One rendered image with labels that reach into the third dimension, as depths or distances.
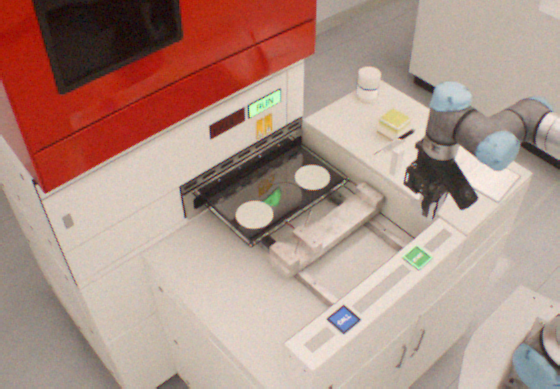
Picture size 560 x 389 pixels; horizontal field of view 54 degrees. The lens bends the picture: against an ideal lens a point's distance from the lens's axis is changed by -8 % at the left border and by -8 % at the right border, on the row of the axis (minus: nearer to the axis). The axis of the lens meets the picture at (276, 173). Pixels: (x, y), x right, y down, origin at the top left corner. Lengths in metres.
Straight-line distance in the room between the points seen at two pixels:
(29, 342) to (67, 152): 1.46
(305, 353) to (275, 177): 0.61
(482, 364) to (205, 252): 0.79
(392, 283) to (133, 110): 0.72
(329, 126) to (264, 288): 0.54
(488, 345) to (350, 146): 0.68
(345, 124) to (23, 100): 1.00
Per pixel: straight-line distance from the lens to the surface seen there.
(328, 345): 1.30
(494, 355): 1.53
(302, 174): 1.72
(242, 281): 1.57
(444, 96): 1.11
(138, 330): 1.92
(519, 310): 1.63
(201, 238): 1.67
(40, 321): 2.65
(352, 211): 1.65
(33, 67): 1.14
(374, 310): 1.36
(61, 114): 1.21
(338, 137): 1.75
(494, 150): 1.08
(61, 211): 1.42
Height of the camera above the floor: 2.09
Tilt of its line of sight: 44 degrees down
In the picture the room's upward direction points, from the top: 1 degrees counter-clockwise
